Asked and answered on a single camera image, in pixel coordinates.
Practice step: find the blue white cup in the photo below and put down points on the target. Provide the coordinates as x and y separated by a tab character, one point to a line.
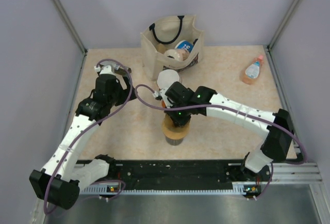
185	45

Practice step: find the brown paper coffee filter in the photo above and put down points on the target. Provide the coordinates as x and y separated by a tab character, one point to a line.
168	122

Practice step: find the grey glass carafe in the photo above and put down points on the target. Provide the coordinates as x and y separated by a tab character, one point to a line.
174	142

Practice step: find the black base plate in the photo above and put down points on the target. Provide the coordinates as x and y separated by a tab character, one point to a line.
208	174

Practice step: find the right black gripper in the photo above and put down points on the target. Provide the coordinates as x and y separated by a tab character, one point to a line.
177	122

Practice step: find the white paper coffee filter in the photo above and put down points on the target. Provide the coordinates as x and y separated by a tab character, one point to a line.
167	79

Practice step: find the pink liquid bottle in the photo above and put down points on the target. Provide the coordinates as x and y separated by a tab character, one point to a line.
251	73

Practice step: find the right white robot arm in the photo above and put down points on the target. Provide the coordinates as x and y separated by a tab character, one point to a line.
276	129

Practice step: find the cream canvas tote bag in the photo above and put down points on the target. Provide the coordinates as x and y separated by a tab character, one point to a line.
172	42

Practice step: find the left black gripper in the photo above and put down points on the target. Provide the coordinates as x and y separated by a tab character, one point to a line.
126	93

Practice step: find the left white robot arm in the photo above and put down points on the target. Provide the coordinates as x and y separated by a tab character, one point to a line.
58	182

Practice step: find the black rectangular box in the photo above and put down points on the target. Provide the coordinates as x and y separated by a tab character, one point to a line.
123	71

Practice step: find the white tape roll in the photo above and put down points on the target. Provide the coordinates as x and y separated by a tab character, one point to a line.
177	54

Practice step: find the pink glass dripper cone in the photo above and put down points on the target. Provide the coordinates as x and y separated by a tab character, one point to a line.
180	79

